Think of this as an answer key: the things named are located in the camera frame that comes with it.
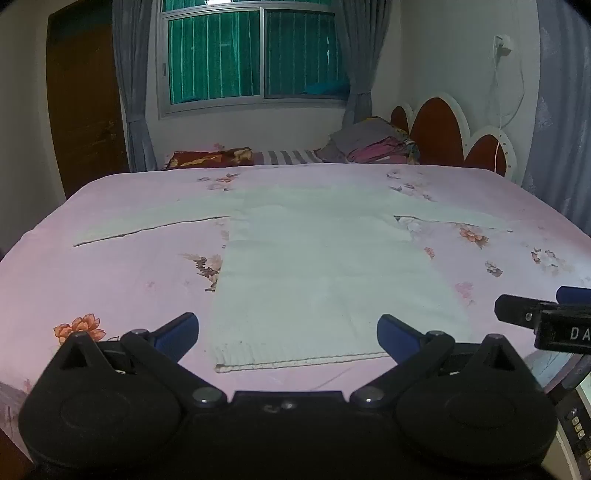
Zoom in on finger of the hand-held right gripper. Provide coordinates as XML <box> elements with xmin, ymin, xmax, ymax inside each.
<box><xmin>494</xmin><ymin>294</ymin><xmax>560</xmax><ymax>330</ymax></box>
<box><xmin>556</xmin><ymin>285</ymin><xmax>591</xmax><ymax>304</ymax></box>

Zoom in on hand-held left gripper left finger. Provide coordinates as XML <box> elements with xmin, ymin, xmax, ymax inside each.
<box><xmin>51</xmin><ymin>312</ymin><xmax>228</xmax><ymax>409</ymax></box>

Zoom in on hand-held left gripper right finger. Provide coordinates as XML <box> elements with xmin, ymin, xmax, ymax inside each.
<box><xmin>349</xmin><ymin>314</ymin><xmax>528</xmax><ymax>409</ymax></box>

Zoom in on white knit sweater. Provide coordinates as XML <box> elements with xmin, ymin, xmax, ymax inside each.
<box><xmin>73</xmin><ymin>185</ymin><xmax>514</xmax><ymax>374</ymax></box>

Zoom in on pile of clothes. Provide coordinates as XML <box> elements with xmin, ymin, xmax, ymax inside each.
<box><xmin>315</xmin><ymin>116</ymin><xmax>422</xmax><ymax>165</ymax></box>

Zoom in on pink floral bedsheet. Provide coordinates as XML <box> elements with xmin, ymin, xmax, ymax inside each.
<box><xmin>0</xmin><ymin>164</ymin><xmax>591</xmax><ymax>444</ymax></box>

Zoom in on red patterned pillow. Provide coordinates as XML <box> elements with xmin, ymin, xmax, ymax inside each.
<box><xmin>165</xmin><ymin>148</ymin><xmax>254</xmax><ymax>171</ymax></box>

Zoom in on red and white headboard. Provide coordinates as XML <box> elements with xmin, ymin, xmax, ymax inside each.
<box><xmin>390</xmin><ymin>92</ymin><xmax>517</xmax><ymax>179</ymax></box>

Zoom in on striped pillow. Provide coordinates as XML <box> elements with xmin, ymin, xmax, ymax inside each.
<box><xmin>252</xmin><ymin>148</ymin><xmax>325</xmax><ymax>166</ymax></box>

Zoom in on grey window curtain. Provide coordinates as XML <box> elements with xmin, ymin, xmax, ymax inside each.
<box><xmin>112</xmin><ymin>0</ymin><xmax>163</xmax><ymax>172</ymax></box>
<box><xmin>332</xmin><ymin>0</ymin><xmax>403</xmax><ymax>136</ymax></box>

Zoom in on brown wooden door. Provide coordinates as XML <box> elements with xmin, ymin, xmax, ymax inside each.
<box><xmin>46</xmin><ymin>0</ymin><xmax>131</xmax><ymax>200</ymax></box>

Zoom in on window with green panes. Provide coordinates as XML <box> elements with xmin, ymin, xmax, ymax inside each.
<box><xmin>157</xmin><ymin>0</ymin><xmax>350</xmax><ymax>119</ymax></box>

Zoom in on white cable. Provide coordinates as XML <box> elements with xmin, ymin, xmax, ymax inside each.
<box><xmin>488</xmin><ymin>46</ymin><xmax>527</xmax><ymax>176</ymax></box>

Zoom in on grey patterned wall curtain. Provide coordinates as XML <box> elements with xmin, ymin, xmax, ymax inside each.
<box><xmin>522</xmin><ymin>0</ymin><xmax>591</xmax><ymax>232</ymax></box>

